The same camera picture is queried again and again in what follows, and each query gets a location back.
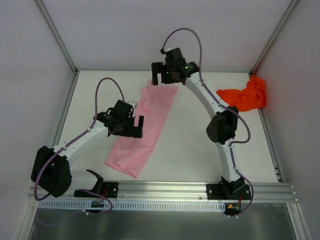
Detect pink t shirt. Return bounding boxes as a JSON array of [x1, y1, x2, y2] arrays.
[[105, 82, 178, 178]]

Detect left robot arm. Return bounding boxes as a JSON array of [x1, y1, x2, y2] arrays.
[[30, 99, 144, 198]]

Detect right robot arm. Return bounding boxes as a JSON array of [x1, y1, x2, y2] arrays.
[[151, 48, 245, 199]]

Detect orange t shirt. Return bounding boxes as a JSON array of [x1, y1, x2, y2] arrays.
[[216, 75, 267, 112]]

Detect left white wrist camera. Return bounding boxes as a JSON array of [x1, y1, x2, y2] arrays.
[[127, 101, 138, 108]]

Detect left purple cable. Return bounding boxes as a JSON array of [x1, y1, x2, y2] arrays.
[[33, 77, 126, 216]]

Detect purple cable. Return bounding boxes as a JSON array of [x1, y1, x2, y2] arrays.
[[159, 27, 255, 216], [33, 77, 126, 216]]

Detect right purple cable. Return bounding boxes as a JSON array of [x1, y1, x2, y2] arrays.
[[159, 27, 255, 216]]

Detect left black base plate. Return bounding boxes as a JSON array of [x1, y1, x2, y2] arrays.
[[73, 181, 119, 199]]

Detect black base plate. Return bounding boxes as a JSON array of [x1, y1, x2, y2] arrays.
[[205, 183, 252, 201], [73, 181, 119, 199]]

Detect left aluminium frame post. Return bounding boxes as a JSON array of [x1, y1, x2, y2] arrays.
[[34, 0, 80, 76]]

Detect aluminium frame post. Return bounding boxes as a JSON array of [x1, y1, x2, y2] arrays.
[[34, 0, 80, 76], [249, 0, 300, 76]]

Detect aluminium mounting rail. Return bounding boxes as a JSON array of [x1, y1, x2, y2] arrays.
[[27, 178, 298, 202]]

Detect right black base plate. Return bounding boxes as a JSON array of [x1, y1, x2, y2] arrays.
[[205, 183, 252, 201]]

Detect right aluminium frame post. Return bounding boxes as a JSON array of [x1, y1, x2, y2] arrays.
[[249, 0, 300, 76]]

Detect slotted cable duct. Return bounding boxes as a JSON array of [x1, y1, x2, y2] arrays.
[[38, 199, 226, 213]]

